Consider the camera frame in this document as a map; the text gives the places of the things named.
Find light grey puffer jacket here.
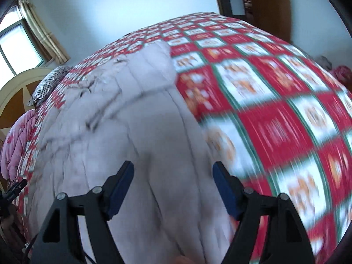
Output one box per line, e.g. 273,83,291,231
26,42,240,264

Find brown wooden door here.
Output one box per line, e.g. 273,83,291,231
245,0,292,43

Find narrow yellow floral curtain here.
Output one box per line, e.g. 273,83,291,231
18,0,70,64

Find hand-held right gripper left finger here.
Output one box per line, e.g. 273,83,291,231
29,161,135,264

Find striped pillow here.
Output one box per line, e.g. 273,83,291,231
27,65,72,106

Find pink floral quilt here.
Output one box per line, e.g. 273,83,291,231
0,109,37,182

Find person's left forearm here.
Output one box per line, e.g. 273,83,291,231
0,212,25,253

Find grey cloth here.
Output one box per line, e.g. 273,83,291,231
313,56,333,70

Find cream and wood headboard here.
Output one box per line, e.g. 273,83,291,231
0,67,53,143

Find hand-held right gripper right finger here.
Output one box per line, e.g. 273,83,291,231
212,162,315,264

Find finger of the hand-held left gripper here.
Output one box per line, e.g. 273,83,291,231
7,179,28,198

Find window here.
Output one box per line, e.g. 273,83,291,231
0,5,46,84

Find red checkered printed bedspread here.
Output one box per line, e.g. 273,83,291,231
11,12,352,264

